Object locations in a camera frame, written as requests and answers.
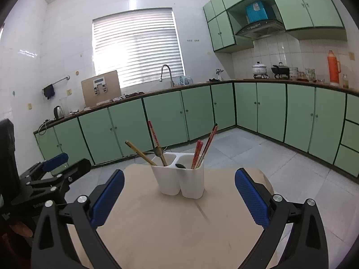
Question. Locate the green lower kitchen cabinets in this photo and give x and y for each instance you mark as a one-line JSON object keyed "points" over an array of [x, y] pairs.
{"points": [[162, 115]]}

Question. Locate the white window blind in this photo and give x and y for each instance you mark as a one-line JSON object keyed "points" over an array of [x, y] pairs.
{"points": [[137, 47]]}

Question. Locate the orange thermos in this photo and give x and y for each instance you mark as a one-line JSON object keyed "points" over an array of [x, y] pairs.
{"points": [[333, 70]]}

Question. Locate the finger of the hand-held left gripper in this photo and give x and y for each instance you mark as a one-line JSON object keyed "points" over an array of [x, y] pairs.
{"points": [[75, 168], [54, 159]]}

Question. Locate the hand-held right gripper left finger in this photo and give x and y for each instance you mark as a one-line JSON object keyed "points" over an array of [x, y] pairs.
{"points": [[108, 199]]}

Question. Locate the electric kettle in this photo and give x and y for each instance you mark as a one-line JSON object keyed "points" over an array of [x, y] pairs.
{"points": [[59, 112]]}

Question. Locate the row of wall hooks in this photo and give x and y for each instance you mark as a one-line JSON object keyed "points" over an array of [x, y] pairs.
{"points": [[193, 40]]}

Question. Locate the green upper kitchen cabinets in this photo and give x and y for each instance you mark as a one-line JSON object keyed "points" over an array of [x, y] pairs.
{"points": [[308, 5]]}

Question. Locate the dark cloth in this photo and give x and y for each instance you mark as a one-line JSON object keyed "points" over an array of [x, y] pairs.
{"points": [[131, 94], [213, 79]]}

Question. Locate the green kitchen cabinets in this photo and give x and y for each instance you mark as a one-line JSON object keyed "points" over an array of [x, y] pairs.
{"points": [[162, 115], [308, 5]]}

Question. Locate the white cooking pot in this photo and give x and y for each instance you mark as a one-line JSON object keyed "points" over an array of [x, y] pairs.
{"points": [[259, 69]]}

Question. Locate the black chopstick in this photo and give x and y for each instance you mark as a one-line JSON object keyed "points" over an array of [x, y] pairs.
{"points": [[207, 140]]}

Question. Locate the blue box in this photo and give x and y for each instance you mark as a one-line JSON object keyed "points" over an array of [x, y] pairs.
{"points": [[258, 12]]}

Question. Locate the metal towel rail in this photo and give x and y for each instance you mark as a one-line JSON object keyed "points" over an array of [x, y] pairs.
{"points": [[60, 80]]}

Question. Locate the steel kitchen faucet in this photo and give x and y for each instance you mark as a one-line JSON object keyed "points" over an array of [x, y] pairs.
{"points": [[171, 78]]}

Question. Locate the stack of bowls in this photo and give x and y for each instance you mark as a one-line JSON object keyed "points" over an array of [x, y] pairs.
{"points": [[293, 73]]}

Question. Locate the metal spoon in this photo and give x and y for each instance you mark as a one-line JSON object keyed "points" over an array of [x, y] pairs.
{"points": [[158, 152]]}

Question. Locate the small clear bottle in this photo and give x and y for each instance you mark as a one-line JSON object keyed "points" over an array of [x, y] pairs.
{"points": [[188, 80], [181, 80]]}

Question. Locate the person's left hand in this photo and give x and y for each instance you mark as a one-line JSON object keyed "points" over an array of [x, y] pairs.
{"points": [[22, 227]]}

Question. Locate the glass jar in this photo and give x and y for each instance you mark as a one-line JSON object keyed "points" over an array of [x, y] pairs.
{"points": [[345, 82]]}

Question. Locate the black wok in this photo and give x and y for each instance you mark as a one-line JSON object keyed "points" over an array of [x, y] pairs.
{"points": [[280, 70]]}

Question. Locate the white two-compartment utensil holder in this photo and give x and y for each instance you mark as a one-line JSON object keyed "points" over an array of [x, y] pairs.
{"points": [[190, 185]]}

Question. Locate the black range hood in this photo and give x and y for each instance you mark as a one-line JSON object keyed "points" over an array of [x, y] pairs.
{"points": [[259, 29]]}

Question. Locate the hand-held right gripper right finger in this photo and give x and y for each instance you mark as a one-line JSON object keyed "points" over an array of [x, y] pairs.
{"points": [[252, 199]]}

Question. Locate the dark towel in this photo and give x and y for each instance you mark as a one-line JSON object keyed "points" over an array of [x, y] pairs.
{"points": [[49, 92]]}

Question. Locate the black spoon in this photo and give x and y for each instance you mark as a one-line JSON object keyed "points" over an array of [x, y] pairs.
{"points": [[181, 166]]}

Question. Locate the gas stove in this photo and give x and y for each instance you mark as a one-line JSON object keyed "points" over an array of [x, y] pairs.
{"points": [[263, 76]]}

